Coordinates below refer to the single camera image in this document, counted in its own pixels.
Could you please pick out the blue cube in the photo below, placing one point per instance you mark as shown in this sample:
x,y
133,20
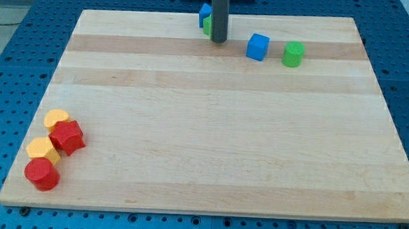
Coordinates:
x,y
257,47

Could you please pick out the green star block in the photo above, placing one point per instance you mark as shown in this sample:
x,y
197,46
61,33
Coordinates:
x,y
207,25

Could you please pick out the red star block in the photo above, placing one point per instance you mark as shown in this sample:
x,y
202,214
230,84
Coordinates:
x,y
67,136

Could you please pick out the light wooden board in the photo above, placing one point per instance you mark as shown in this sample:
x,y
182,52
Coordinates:
x,y
174,123

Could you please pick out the blue block behind rod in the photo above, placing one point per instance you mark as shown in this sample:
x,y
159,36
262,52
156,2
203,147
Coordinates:
x,y
205,11

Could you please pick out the green cylinder block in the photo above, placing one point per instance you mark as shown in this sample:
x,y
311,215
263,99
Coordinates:
x,y
293,54

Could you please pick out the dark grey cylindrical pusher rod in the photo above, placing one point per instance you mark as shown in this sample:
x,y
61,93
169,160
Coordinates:
x,y
219,29

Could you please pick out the yellow heart block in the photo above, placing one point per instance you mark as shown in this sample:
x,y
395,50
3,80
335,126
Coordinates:
x,y
54,116

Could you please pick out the yellow hexagon block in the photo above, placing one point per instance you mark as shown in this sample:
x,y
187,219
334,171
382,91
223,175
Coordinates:
x,y
42,147

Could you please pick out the red cylinder block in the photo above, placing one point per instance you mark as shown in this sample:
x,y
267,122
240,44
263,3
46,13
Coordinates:
x,y
42,174

